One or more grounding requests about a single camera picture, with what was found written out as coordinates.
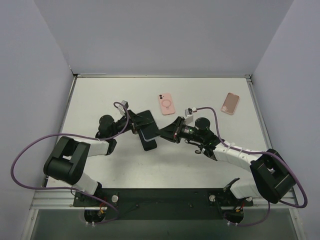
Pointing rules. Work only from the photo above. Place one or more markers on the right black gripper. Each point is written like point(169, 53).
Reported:
point(177, 131)

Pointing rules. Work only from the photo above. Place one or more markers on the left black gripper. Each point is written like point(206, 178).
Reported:
point(133, 123)

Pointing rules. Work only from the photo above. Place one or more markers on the pink phone case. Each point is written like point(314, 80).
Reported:
point(166, 104)
point(230, 104)

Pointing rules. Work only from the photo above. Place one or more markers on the blue phone case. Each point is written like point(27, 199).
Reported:
point(148, 135)

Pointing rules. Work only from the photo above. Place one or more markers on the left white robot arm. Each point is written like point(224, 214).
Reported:
point(69, 156)

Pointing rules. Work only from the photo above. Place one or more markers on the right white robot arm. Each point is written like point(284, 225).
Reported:
point(270, 179)

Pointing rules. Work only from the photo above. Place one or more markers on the pink phone case on table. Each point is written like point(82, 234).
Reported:
point(166, 104)

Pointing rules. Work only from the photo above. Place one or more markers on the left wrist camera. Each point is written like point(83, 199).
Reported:
point(123, 106)

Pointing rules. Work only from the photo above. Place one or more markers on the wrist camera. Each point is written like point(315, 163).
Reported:
point(123, 106)
point(189, 115)

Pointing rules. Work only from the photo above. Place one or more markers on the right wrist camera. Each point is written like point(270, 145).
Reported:
point(189, 115)

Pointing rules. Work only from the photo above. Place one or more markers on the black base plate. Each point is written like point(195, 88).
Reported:
point(167, 211)

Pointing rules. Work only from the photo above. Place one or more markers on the aluminium frame rail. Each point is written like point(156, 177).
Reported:
point(64, 199)

